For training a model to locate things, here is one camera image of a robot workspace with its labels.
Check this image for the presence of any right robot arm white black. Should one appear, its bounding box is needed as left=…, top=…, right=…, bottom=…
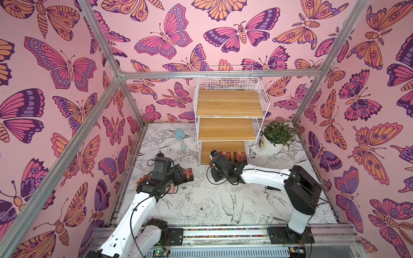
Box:
left=210, top=151, right=322, bottom=236

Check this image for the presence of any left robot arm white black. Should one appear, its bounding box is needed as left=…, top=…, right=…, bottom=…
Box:
left=79, top=153, right=193, bottom=258

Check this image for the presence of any teal and white spatula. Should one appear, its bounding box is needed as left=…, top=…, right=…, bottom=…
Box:
left=175, top=128, right=187, bottom=150

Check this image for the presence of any green plant in white pot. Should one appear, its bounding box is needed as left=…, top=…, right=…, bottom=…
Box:
left=259, top=121, right=295, bottom=155

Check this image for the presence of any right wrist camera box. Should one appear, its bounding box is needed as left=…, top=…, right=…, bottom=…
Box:
left=210, top=150, right=218, bottom=158

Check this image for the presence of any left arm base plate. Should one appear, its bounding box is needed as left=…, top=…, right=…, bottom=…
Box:
left=155, top=228, right=184, bottom=247

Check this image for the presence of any white wire three-tier shelf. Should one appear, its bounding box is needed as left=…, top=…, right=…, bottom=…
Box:
left=194, top=77, right=270, bottom=165

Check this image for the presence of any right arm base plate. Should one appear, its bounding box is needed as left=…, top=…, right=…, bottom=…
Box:
left=267, top=226, right=315, bottom=245

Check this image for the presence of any aluminium rail with coloured strip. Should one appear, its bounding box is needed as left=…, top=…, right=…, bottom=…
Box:
left=90, top=224, right=359, bottom=249

